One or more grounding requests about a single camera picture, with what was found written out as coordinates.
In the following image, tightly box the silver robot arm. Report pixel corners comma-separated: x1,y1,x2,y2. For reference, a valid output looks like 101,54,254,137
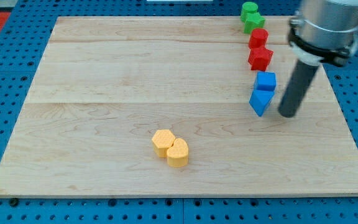
288,0,358,67

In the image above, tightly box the yellow heart block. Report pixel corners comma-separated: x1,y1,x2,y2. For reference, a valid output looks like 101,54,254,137
167,138,189,168

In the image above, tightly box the blue triangle block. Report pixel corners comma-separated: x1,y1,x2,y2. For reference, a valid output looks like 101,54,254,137
249,90,274,117

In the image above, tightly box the yellow hexagon block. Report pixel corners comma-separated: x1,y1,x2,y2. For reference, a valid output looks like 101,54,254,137
152,129,176,158

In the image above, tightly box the wooden board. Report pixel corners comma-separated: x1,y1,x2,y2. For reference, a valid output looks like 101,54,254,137
0,16,358,198

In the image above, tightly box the blue cube block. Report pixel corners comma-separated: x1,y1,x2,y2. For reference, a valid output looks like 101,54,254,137
254,71,277,91

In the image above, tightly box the red star block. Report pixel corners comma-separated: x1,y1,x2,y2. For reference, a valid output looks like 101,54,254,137
248,47,273,71

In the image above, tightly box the red cylinder block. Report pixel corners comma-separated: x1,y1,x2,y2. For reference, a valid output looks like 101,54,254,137
249,28,269,49

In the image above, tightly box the green star block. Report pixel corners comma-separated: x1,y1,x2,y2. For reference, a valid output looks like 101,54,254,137
244,12,265,34

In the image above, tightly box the green cylinder block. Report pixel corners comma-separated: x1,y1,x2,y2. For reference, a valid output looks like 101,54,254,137
240,1,259,22

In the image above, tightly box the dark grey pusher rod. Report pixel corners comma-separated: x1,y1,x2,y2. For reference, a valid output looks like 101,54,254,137
278,60,318,118

